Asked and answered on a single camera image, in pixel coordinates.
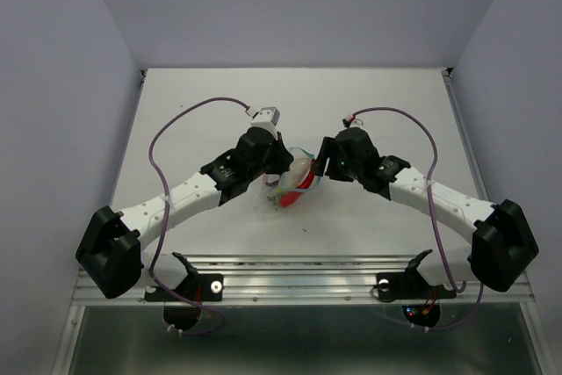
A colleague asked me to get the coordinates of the white radish toy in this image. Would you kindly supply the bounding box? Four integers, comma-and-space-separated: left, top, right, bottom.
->
265, 157, 313, 208

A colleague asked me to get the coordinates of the clear zip top bag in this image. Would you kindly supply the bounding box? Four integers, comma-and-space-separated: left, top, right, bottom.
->
262, 147, 321, 209

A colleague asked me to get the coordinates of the red chili pepper toy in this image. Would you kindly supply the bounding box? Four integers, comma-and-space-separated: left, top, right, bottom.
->
278, 171, 316, 208

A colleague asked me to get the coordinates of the purple onion toy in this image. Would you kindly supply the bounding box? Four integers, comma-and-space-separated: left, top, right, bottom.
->
263, 175, 280, 187

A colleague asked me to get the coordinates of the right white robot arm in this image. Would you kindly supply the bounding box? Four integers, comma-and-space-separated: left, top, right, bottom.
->
313, 127, 539, 296

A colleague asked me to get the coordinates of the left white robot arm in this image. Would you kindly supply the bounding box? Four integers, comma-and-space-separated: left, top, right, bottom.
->
76, 127, 293, 299

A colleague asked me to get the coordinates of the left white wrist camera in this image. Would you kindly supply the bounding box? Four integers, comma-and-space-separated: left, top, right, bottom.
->
251, 106, 280, 131

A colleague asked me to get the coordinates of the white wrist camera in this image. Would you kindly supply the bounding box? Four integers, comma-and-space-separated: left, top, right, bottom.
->
342, 115, 364, 128
251, 106, 280, 131

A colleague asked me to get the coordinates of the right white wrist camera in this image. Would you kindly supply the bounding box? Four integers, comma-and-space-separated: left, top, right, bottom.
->
342, 115, 364, 128

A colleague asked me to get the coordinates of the aluminium mounting rail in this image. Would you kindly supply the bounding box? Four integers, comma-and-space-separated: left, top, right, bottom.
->
71, 255, 535, 306

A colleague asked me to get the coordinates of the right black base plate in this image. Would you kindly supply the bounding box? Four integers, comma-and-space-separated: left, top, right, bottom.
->
375, 271, 457, 303

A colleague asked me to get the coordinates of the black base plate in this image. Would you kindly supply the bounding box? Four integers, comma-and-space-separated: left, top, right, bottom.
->
144, 273, 224, 302
375, 271, 457, 303

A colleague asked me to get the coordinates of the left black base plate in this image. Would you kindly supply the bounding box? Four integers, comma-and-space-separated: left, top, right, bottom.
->
144, 273, 224, 302

